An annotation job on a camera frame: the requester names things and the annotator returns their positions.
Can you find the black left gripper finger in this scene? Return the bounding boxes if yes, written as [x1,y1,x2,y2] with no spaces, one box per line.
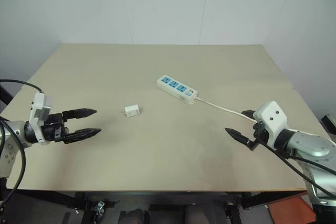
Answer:
[61,108,98,121]
[62,128,102,145]

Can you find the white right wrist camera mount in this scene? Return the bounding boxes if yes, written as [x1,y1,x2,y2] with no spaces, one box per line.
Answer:
[253,100,288,150]

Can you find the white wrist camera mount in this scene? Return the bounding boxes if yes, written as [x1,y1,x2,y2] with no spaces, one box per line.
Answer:
[253,100,288,150]
[28,92,53,146]

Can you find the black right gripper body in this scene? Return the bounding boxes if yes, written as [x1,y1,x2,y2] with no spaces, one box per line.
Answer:
[247,120,269,153]

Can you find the white plug adapter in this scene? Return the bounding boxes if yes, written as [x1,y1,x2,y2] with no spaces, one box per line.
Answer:
[121,105,141,118]

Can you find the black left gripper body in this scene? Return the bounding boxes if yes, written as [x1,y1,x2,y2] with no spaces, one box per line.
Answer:
[41,112,70,144]

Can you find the orange red floor mat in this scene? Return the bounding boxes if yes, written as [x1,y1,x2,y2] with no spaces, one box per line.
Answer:
[267,196,319,224]

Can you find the white power strip blue sockets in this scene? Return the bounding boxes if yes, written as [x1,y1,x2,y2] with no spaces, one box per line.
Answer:
[156,75,198,105]

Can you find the white power strip cord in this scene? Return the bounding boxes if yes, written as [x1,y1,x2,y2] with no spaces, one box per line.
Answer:
[194,97,258,123]

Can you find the black table frame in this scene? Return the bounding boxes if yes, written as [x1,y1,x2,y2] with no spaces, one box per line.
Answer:
[0,178,310,224]

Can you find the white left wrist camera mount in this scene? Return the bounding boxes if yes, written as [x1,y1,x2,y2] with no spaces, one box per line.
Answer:
[28,92,53,146]

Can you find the metal caster wheel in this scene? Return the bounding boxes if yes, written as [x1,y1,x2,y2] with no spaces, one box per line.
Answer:
[91,200,106,216]

